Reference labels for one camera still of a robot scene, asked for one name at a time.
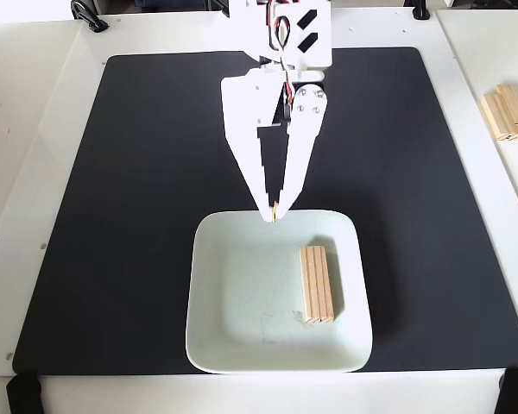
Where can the grooved wooden block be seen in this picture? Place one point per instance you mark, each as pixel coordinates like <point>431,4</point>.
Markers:
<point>317,284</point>

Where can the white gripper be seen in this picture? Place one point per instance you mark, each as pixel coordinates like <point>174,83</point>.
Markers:
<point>247,101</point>

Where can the white square plate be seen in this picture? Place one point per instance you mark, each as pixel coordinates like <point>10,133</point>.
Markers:
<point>250,293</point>

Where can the black rubber mat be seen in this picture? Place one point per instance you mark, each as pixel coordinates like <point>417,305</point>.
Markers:
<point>155,194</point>

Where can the light wooden stick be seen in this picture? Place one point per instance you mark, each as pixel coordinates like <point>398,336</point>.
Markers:
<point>498,118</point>
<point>516,103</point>

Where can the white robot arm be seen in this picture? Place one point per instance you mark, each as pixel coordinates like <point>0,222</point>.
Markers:
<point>250,30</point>

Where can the white work board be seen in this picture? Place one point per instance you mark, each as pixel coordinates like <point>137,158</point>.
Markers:
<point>47,172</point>

